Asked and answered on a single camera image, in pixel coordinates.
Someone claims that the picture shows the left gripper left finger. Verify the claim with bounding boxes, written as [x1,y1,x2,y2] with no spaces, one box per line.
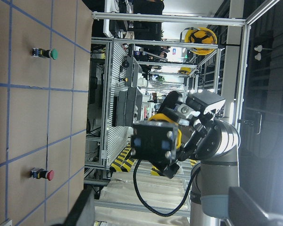
[48,187,95,226]

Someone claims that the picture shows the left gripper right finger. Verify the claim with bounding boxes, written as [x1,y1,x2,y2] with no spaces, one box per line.
[228,187,283,226]

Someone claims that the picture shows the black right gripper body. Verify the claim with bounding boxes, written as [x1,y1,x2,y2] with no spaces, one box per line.
[153,91,225,178]

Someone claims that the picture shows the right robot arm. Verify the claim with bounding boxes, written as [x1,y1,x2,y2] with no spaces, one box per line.
[153,90,240,226]

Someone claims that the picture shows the red push button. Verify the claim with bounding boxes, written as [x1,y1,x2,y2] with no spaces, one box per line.
[30,168,55,181]

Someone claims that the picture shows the green push button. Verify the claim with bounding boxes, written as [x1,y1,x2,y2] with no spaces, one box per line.
[32,48,58,60]

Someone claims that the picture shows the yellow hard hat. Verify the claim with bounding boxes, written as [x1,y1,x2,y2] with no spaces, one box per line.
[184,27,217,56]

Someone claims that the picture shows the black braided cable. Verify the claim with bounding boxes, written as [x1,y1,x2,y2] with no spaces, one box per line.
[133,159,201,217]

